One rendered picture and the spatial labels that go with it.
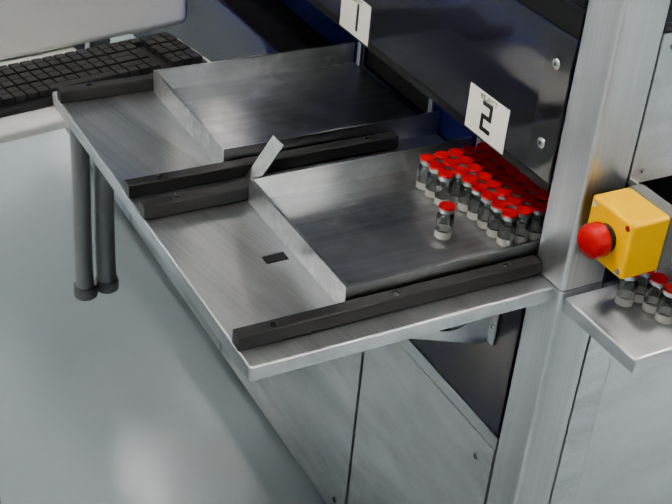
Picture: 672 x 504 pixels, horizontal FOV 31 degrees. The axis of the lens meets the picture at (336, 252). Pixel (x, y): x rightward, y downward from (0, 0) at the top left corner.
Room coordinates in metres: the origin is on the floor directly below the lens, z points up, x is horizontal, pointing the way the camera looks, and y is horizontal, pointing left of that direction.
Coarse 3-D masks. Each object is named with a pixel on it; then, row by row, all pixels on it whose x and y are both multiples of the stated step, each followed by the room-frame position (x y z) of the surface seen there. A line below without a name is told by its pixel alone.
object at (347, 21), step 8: (344, 0) 1.67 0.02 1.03; (352, 0) 1.65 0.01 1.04; (360, 0) 1.63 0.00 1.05; (344, 8) 1.67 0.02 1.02; (352, 8) 1.65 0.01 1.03; (360, 8) 1.63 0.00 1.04; (368, 8) 1.61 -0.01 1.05; (344, 16) 1.66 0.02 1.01; (352, 16) 1.64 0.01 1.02; (360, 16) 1.62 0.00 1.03; (368, 16) 1.61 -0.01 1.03; (344, 24) 1.66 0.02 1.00; (352, 24) 1.64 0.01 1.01; (360, 24) 1.62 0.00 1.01; (368, 24) 1.60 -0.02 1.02; (352, 32) 1.64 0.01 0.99; (360, 32) 1.62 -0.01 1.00; (368, 32) 1.60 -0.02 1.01; (360, 40) 1.62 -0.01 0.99
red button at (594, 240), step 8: (584, 224) 1.13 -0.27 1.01; (592, 224) 1.12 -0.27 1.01; (600, 224) 1.12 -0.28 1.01; (584, 232) 1.12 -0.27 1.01; (592, 232) 1.11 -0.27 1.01; (600, 232) 1.11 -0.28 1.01; (608, 232) 1.11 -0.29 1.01; (584, 240) 1.12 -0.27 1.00; (592, 240) 1.11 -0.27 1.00; (600, 240) 1.11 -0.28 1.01; (608, 240) 1.11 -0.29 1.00; (584, 248) 1.11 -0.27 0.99; (592, 248) 1.11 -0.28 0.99; (600, 248) 1.10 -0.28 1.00; (608, 248) 1.11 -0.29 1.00; (592, 256) 1.11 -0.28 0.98; (600, 256) 1.11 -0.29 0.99
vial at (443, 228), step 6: (438, 216) 1.28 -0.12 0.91; (444, 216) 1.27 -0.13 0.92; (450, 216) 1.28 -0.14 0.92; (438, 222) 1.27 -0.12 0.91; (444, 222) 1.27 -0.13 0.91; (450, 222) 1.27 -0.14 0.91; (438, 228) 1.27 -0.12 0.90; (444, 228) 1.27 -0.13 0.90; (450, 228) 1.27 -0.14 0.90; (438, 234) 1.27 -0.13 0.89; (444, 234) 1.27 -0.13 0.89; (450, 234) 1.28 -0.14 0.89; (444, 240) 1.27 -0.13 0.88
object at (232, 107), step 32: (224, 64) 1.67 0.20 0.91; (256, 64) 1.70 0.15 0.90; (288, 64) 1.73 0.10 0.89; (320, 64) 1.76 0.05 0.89; (352, 64) 1.78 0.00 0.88; (160, 96) 1.59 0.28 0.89; (192, 96) 1.61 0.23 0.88; (224, 96) 1.62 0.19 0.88; (256, 96) 1.63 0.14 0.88; (288, 96) 1.64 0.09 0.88; (320, 96) 1.65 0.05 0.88; (352, 96) 1.66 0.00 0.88; (384, 96) 1.67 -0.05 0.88; (192, 128) 1.49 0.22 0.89; (224, 128) 1.52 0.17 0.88; (256, 128) 1.53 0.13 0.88; (288, 128) 1.54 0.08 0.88; (320, 128) 1.54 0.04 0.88; (352, 128) 1.49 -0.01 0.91; (384, 128) 1.52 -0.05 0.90; (416, 128) 1.55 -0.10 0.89; (224, 160) 1.39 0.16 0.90
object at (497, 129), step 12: (480, 96) 1.36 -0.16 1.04; (468, 108) 1.38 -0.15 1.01; (480, 108) 1.36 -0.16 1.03; (504, 108) 1.32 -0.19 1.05; (468, 120) 1.38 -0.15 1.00; (492, 120) 1.34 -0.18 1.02; (504, 120) 1.32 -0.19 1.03; (480, 132) 1.35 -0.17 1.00; (492, 132) 1.33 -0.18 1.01; (504, 132) 1.31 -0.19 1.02; (492, 144) 1.33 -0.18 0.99
